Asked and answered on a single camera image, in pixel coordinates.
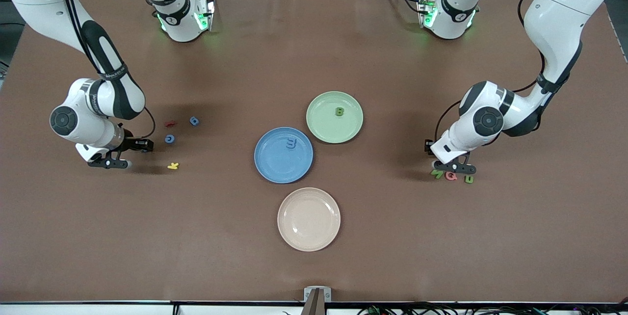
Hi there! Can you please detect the white table edge rail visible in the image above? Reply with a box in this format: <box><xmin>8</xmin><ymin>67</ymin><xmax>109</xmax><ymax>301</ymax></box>
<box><xmin>0</xmin><ymin>301</ymin><xmax>628</xmax><ymax>315</ymax></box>

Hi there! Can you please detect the beige round plate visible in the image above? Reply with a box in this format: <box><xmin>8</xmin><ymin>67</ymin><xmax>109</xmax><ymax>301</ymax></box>
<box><xmin>277</xmin><ymin>187</ymin><xmax>341</xmax><ymax>252</ymax></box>

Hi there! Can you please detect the brown tapered mount bar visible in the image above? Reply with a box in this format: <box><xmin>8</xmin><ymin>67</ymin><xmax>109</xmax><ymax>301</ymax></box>
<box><xmin>300</xmin><ymin>289</ymin><xmax>327</xmax><ymax>315</ymax></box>

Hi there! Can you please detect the left arm base connector block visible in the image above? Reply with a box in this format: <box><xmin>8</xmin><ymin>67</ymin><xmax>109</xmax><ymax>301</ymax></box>
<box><xmin>417</xmin><ymin>0</ymin><xmax>438</xmax><ymax>28</ymax></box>

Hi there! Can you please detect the right arm base connector block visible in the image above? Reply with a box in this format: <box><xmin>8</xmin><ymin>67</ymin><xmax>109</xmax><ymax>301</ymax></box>
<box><xmin>195</xmin><ymin>0</ymin><xmax>216</xmax><ymax>32</ymax></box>

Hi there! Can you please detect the black left arm wrist cable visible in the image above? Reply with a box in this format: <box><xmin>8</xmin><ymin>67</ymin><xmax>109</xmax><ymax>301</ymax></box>
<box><xmin>428</xmin><ymin>0</ymin><xmax>557</xmax><ymax>144</ymax></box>

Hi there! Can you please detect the green round plate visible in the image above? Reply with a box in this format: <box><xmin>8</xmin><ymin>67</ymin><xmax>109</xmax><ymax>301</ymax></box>
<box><xmin>306</xmin><ymin>91</ymin><xmax>364</xmax><ymax>144</ymax></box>

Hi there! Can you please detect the black arm wrist cable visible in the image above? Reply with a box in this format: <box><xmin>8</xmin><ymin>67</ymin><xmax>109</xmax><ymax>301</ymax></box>
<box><xmin>428</xmin><ymin>0</ymin><xmax>557</xmax><ymax>144</ymax></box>
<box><xmin>55</xmin><ymin>0</ymin><xmax>157</xmax><ymax>140</ymax></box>

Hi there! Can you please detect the black right arm wrist cable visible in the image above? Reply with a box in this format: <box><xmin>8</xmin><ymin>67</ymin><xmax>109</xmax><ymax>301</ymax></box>
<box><xmin>55</xmin><ymin>0</ymin><xmax>157</xmax><ymax>140</ymax></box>

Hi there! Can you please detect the silver metal bracket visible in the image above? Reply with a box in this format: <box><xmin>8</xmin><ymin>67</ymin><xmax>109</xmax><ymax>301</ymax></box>
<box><xmin>304</xmin><ymin>287</ymin><xmax>332</xmax><ymax>303</ymax></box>

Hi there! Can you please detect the blue round plate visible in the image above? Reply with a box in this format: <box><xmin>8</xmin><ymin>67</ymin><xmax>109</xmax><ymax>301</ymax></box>
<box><xmin>254</xmin><ymin>127</ymin><xmax>314</xmax><ymax>184</ymax></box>

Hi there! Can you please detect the brown table cover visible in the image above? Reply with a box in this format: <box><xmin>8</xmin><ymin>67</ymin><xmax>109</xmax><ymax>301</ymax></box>
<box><xmin>0</xmin><ymin>0</ymin><xmax>628</xmax><ymax>304</ymax></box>

